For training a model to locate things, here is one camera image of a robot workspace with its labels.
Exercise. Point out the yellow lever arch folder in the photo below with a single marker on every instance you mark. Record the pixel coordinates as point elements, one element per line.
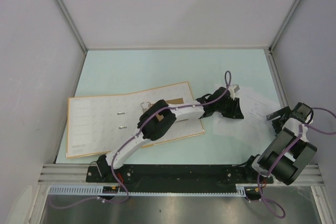
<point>99,124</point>

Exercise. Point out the aluminium frame post left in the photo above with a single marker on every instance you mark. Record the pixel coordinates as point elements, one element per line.
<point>71,24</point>

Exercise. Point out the white printed paper sheets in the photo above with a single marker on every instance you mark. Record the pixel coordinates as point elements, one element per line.
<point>253,127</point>

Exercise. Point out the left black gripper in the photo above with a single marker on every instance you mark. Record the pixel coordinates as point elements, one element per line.
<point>234,111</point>

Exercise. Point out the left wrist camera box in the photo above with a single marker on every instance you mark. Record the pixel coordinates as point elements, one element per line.
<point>233,89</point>

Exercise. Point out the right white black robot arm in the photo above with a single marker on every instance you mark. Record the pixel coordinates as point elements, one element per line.
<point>289,153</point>

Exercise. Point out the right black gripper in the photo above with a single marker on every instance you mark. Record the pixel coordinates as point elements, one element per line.
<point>275,122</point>

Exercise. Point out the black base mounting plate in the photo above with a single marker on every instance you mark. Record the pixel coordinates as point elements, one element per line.
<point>181,178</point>

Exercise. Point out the aluminium frame post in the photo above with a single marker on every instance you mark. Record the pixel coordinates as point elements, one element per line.
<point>71,24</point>
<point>289,16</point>

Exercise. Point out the aluminium frame post right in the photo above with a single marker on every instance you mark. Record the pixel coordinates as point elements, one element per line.
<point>289,16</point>

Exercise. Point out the white slotted cable duct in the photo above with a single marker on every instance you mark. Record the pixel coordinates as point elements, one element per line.
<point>102,190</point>

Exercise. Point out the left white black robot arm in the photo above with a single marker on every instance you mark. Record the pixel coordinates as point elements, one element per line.
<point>156,121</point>

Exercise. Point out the aluminium frame rail front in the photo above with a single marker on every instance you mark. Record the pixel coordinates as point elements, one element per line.
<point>73,174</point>

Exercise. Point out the brown cardboard sheet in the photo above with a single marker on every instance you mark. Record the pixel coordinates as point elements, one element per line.
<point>177,101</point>

